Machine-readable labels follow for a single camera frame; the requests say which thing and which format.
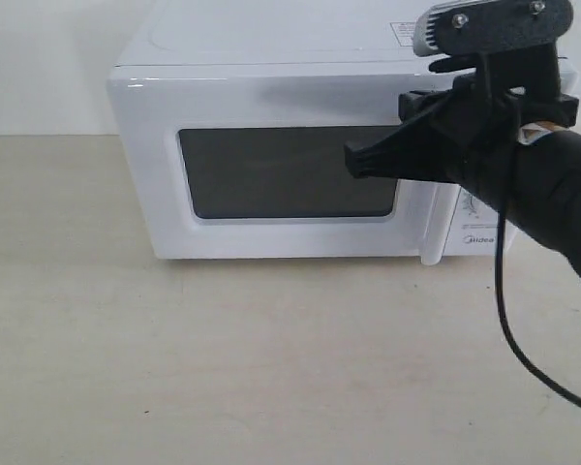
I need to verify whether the black cable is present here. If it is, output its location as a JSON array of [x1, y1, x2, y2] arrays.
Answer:
[[492, 115, 581, 417]]

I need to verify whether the white microwave oven body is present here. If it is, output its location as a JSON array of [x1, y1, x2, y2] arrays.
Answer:
[[113, 0, 580, 265]]

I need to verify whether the white microwave door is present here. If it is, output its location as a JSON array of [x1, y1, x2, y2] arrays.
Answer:
[[107, 66, 459, 264]]

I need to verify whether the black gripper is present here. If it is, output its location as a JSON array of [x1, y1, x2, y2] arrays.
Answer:
[[344, 43, 579, 183]]

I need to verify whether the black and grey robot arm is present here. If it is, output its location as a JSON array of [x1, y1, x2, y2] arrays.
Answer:
[[345, 45, 581, 278]]

